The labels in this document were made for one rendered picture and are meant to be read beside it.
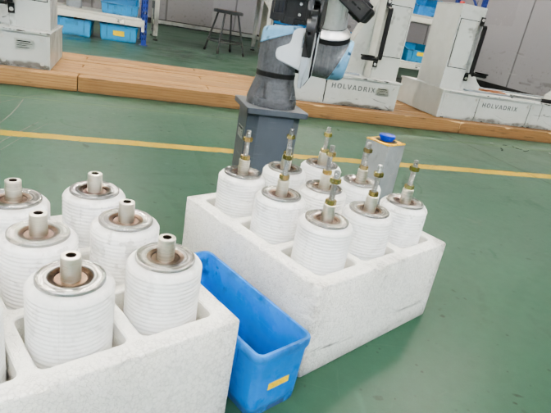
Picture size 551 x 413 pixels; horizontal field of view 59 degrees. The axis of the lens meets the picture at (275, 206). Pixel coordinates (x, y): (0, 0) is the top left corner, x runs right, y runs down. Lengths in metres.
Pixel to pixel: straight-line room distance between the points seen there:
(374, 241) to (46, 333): 0.56
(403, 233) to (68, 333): 0.65
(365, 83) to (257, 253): 2.42
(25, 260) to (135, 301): 0.14
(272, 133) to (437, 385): 0.83
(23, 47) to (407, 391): 2.48
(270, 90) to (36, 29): 1.74
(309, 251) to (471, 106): 2.93
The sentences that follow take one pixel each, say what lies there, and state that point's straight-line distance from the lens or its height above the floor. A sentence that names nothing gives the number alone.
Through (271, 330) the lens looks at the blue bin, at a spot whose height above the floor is 0.08.
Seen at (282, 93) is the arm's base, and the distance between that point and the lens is 1.44.
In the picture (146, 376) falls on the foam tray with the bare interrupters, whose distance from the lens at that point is 0.63.
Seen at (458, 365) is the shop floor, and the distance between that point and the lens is 1.04.
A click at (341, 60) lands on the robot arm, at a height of 0.47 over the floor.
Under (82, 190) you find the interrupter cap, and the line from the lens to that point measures 0.83.
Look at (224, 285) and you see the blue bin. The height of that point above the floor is 0.08.
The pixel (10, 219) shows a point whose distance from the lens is 0.76.
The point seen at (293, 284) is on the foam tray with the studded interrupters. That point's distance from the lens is 0.81.
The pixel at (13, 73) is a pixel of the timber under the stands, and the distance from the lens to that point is 2.83.
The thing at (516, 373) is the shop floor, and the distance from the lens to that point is 1.09.
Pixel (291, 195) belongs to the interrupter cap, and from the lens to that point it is 0.91.
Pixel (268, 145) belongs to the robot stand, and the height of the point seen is 0.19.
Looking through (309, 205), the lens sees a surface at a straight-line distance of 0.96.
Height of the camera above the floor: 0.56
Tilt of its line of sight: 22 degrees down
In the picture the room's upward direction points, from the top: 10 degrees clockwise
